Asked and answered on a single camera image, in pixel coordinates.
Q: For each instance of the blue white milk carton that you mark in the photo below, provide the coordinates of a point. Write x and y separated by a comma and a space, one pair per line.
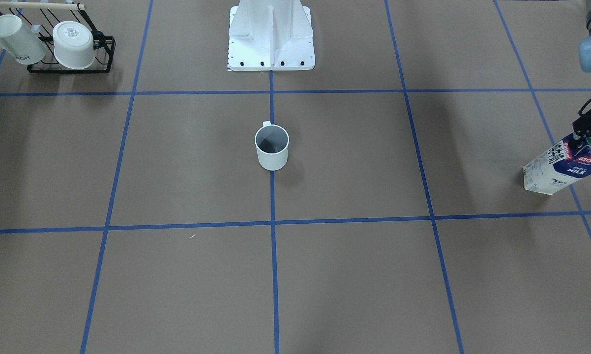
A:
565, 163

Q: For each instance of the white mug grey inside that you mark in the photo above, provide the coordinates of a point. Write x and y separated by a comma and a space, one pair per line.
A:
272, 146

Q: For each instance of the white cup with label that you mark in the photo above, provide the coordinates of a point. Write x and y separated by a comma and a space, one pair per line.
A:
73, 45

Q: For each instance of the white cup lettered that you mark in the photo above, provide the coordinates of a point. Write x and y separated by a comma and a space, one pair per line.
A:
19, 41

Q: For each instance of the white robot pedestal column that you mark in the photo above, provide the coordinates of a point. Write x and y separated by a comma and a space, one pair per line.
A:
270, 35

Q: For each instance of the black wire cup rack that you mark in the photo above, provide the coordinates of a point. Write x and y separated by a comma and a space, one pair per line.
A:
51, 37

